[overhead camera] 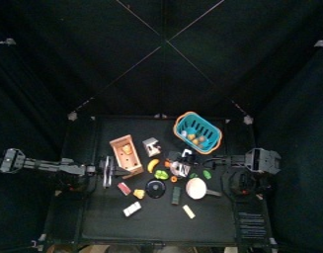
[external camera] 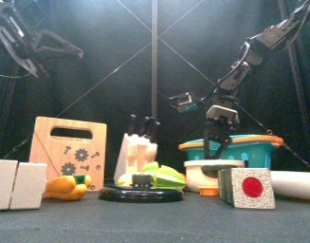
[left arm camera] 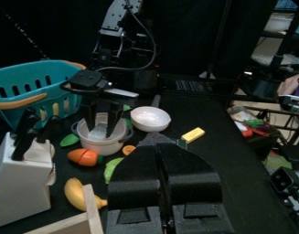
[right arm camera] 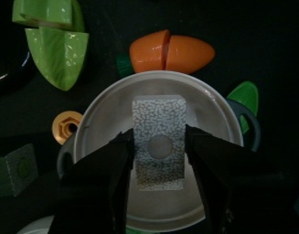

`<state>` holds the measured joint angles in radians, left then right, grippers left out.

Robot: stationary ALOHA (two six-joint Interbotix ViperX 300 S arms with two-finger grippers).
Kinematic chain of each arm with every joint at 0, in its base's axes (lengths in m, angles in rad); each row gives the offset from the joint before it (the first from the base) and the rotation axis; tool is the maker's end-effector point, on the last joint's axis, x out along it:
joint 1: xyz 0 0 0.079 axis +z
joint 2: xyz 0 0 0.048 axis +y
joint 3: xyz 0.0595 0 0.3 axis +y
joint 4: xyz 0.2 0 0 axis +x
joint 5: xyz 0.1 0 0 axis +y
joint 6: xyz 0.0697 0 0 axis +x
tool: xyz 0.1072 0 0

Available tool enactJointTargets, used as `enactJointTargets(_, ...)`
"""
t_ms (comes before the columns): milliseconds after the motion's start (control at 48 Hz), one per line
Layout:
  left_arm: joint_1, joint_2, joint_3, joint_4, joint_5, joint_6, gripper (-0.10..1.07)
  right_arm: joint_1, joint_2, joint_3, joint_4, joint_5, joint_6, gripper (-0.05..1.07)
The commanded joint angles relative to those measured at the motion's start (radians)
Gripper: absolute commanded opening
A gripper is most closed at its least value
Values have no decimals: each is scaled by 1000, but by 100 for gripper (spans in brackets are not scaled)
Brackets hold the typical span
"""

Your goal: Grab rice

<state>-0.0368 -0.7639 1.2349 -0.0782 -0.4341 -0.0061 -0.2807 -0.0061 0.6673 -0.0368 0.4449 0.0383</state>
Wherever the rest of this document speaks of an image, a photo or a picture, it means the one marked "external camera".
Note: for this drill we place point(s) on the black slanted frame pole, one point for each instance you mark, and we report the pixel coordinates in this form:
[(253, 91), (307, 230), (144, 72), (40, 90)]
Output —
[(299, 95)]

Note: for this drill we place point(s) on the yellow toy bell pepper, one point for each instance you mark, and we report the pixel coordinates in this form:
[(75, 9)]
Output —
[(64, 190)]

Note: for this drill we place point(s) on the small orange toy cup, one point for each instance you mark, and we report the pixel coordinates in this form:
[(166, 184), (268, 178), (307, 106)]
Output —
[(208, 191)]

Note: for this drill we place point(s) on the black vertical frame pole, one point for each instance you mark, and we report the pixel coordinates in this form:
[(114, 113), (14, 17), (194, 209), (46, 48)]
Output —
[(154, 63)]

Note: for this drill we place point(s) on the rice block with red dot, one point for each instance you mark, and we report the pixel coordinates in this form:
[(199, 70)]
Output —
[(252, 188)]

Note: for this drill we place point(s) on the pale yellow toy food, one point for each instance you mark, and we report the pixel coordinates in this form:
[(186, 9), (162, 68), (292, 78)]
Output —
[(124, 180)]

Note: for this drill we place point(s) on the green toy lettuce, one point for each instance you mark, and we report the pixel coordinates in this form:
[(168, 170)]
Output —
[(168, 177)]

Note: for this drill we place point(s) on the teal basket with orange rim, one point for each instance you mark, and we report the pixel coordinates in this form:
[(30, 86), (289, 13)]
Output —
[(253, 152)]

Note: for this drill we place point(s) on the white toy plate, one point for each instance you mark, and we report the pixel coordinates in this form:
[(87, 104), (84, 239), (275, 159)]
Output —
[(295, 185)]

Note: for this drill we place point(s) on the black round lid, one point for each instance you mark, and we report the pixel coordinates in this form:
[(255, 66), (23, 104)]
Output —
[(140, 194)]

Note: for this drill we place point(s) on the white toy bowl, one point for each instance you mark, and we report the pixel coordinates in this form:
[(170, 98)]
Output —
[(195, 177)]

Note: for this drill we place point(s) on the wooden toy tool box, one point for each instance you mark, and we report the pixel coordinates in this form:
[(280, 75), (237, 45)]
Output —
[(76, 148)]

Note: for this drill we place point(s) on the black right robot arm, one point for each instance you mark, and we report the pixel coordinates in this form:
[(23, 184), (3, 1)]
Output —
[(253, 53)]

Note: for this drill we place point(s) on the white toy knife block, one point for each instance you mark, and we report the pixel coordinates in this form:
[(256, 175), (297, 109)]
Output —
[(134, 158)]

